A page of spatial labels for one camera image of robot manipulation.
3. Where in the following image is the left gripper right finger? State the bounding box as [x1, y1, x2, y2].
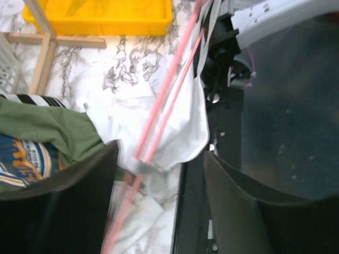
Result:
[204, 152, 338, 254]

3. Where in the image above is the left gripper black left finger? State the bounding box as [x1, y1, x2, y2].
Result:
[1, 141, 119, 253]

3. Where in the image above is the green graphic tank top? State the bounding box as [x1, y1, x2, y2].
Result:
[1, 95, 104, 193]

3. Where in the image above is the white plastic laundry basket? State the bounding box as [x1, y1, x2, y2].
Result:
[0, 33, 21, 93]

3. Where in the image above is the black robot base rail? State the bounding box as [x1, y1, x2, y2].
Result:
[171, 79, 246, 254]

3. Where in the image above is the striped cloth right of top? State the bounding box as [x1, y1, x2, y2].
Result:
[1, 94, 66, 108]

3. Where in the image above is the wooden clothes rack frame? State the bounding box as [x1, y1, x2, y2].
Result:
[1, 0, 107, 95]

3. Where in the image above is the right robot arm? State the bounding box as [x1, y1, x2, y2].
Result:
[197, 1, 338, 89]

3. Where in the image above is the yellow plastic tray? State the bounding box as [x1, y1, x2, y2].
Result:
[22, 0, 173, 37]

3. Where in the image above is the white tank top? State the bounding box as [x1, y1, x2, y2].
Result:
[84, 1, 209, 197]

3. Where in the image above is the pink wire hanger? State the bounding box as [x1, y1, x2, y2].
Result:
[100, 0, 215, 254]

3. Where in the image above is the white cloth under green top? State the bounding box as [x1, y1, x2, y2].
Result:
[110, 179, 179, 253]

